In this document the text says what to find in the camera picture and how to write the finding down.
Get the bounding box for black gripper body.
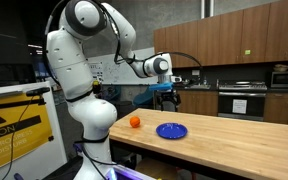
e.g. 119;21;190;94
155;90;182;105

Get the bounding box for orange ball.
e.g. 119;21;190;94
129;116;141;129

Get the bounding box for blue plate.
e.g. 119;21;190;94
155;122;189;140

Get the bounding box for stainless steel dishwasher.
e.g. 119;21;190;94
153;89;178;113

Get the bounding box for blue office chair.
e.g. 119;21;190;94
102;84;122;102
132;87;156;108

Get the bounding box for wooden sink base cabinet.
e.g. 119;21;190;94
177;90;219;117

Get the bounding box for stainless steel sink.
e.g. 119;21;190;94
184;77;212;90

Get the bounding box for stainless steel oven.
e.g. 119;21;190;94
216;80;268;122

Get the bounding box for white paper sheet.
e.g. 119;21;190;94
232;99;248;115

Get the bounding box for black yellow device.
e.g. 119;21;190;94
92;79;103;95

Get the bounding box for purple lit control box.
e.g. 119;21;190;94
104;164;158;180

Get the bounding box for black kitchen countertop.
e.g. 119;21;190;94
172;84;288;94

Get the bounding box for tan bowl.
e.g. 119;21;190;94
273;63;288;73

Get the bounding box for stainless steel microwave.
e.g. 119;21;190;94
270;70;288;90

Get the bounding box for yellow caution sign board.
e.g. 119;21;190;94
0;80;68;180

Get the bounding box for small blue object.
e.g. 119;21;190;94
13;172;26;180

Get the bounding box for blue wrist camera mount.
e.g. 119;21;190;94
148;82;174;92

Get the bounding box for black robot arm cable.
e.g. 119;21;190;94
43;0;204;180

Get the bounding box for wooden wall cabinets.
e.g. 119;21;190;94
152;0;288;70

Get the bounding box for white wall pipe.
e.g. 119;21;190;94
200;0;206;20
209;0;215;18

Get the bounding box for black bar camera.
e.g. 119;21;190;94
25;86;51;98

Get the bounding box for thin black camera cable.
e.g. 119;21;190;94
1;94;35;180

